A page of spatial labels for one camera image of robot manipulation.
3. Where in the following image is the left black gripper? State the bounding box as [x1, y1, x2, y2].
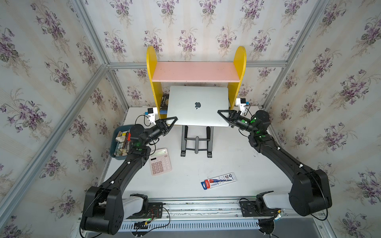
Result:
[143, 120, 179, 148]

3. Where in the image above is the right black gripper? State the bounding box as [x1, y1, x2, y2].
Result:
[217, 110, 257, 136]

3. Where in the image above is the silver laptop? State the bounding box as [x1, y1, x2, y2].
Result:
[167, 86, 229, 127]

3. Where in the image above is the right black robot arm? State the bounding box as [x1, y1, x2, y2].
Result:
[217, 110, 332, 216]

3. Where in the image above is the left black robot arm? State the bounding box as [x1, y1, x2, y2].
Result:
[80, 117, 178, 235]

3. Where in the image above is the grey laptop stand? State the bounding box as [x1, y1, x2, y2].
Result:
[181, 126, 214, 158]

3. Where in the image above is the black book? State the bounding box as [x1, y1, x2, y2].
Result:
[160, 94, 169, 112]

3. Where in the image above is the pink calculator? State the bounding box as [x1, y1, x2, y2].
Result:
[149, 148, 172, 176]

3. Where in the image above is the yellow pink shelf unit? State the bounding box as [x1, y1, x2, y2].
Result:
[146, 46, 247, 110]

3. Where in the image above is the teal tray of stationery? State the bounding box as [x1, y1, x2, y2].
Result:
[110, 125, 133, 160]

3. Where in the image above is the blue red packaged tool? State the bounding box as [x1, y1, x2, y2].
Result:
[200, 173, 237, 190]

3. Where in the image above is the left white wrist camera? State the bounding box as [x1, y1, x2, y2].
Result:
[144, 107, 158, 125]

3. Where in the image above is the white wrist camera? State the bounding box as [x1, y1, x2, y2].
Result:
[144, 107, 158, 125]
[235, 98, 249, 112]

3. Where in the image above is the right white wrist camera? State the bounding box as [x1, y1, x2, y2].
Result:
[235, 98, 249, 112]

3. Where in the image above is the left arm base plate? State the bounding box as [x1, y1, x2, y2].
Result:
[129, 202, 163, 219]

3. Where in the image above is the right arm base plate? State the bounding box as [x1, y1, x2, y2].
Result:
[239, 198, 280, 217]

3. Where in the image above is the aluminium front rail frame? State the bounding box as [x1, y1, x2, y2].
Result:
[74, 196, 334, 238]

